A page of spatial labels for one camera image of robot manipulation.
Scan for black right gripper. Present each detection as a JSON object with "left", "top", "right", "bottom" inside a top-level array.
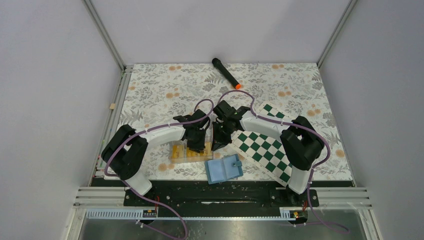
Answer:
[{"left": 211, "top": 120, "right": 234, "bottom": 152}]

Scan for clear box with orange cards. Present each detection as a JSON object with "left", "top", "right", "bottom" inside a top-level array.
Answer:
[{"left": 168, "top": 136, "right": 214, "bottom": 164}]

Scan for blue card holder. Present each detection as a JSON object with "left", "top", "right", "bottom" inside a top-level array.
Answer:
[{"left": 204, "top": 154, "right": 244, "bottom": 185}]

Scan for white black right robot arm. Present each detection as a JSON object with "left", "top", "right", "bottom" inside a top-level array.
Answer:
[{"left": 211, "top": 100, "right": 325, "bottom": 206}]

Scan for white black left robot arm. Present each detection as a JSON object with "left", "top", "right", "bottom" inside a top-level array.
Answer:
[{"left": 100, "top": 109, "right": 211, "bottom": 206}]

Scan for green white checkered board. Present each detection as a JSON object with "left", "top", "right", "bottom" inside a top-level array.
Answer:
[{"left": 229, "top": 102, "right": 324, "bottom": 184}]

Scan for black marker orange tip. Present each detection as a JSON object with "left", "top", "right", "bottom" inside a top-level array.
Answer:
[{"left": 211, "top": 57, "right": 242, "bottom": 90}]

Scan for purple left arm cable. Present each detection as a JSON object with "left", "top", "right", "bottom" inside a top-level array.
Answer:
[{"left": 103, "top": 98, "right": 215, "bottom": 200}]

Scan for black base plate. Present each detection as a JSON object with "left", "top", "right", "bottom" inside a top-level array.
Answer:
[{"left": 144, "top": 180, "right": 319, "bottom": 209}]

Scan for slotted cable duct rail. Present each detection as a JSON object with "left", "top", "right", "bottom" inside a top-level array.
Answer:
[{"left": 84, "top": 206, "right": 307, "bottom": 222}]

